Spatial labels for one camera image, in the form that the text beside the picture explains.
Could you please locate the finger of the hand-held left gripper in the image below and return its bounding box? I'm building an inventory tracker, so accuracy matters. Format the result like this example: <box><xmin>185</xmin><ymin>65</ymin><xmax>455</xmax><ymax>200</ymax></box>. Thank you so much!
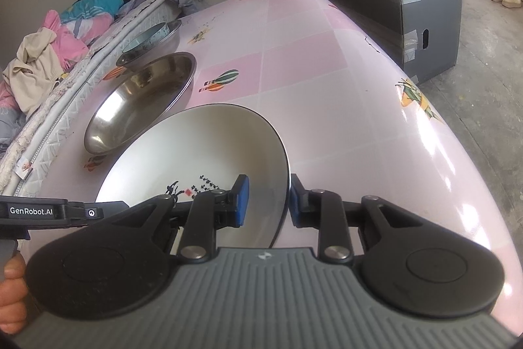
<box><xmin>67</xmin><ymin>200</ymin><xmax>130</xmax><ymax>229</ymax></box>

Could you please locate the white ceramic plate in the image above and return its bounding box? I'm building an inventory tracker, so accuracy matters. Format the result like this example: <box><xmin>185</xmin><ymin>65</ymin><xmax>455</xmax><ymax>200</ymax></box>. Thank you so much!
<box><xmin>95</xmin><ymin>104</ymin><xmax>291</xmax><ymax>252</ymax></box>

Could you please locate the grey blue floral quilt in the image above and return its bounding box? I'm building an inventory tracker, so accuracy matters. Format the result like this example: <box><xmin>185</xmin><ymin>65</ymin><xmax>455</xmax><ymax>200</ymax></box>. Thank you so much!
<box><xmin>0</xmin><ymin>108</ymin><xmax>26</xmax><ymax>154</ymax></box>

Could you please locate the teal cloth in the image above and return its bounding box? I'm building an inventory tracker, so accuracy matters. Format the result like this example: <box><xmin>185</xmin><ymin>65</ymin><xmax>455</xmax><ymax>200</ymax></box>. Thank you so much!
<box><xmin>61</xmin><ymin>0</ymin><xmax>123</xmax><ymax>23</ymax></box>

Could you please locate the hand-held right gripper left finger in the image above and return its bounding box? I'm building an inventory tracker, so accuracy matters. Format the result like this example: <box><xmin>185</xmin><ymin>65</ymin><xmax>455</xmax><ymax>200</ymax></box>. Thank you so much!
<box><xmin>110</xmin><ymin>174</ymin><xmax>251</xmax><ymax>262</ymax></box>

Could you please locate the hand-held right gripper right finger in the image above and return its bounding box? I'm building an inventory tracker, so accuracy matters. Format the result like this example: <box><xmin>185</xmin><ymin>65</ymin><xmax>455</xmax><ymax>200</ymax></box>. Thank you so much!
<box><xmin>288</xmin><ymin>172</ymin><xmax>415</xmax><ymax>264</ymax></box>

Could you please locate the dark grey carton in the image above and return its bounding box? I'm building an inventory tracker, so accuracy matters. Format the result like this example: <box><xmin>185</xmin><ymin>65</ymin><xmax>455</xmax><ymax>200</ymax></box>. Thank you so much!
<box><xmin>316</xmin><ymin>0</ymin><xmax>464</xmax><ymax>85</ymax></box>

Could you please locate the white quilted mattress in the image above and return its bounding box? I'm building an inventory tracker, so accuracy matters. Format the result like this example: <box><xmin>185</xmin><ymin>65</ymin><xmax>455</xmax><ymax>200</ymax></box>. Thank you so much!
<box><xmin>0</xmin><ymin>0</ymin><xmax>184</xmax><ymax>196</ymax></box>

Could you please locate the person's left hand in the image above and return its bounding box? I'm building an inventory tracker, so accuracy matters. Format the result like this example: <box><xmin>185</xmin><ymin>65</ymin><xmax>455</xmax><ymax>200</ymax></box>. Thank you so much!
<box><xmin>0</xmin><ymin>251</ymin><xmax>31</xmax><ymax>335</ymax></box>

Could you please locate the pile of clothes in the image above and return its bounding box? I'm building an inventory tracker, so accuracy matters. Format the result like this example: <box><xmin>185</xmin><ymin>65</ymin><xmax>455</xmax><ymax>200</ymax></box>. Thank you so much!
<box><xmin>0</xmin><ymin>9</ymin><xmax>93</xmax><ymax>110</ymax></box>

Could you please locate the teal patterned ceramic bowl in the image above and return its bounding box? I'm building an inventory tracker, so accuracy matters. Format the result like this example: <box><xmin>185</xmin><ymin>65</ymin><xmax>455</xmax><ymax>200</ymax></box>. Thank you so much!
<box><xmin>122</xmin><ymin>23</ymin><xmax>172</xmax><ymax>54</ymax></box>

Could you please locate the beige garment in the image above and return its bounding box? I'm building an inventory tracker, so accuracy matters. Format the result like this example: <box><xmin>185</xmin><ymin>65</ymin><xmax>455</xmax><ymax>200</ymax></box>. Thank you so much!
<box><xmin>2</xmin><ymin>28</ymin><xmax>64</xmax><ymax>116</ymax></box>

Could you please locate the stainless steel bowl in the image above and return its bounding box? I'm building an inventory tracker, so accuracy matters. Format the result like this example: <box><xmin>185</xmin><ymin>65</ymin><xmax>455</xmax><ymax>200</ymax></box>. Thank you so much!
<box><xmin>123</xmin><ymin>26</ymin><xmax>183</xmax><ymax>68</ymax></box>
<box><xmin>115</xmin><ymin>20</ymin><xmax>183</xmax><ymax>67</ymax></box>

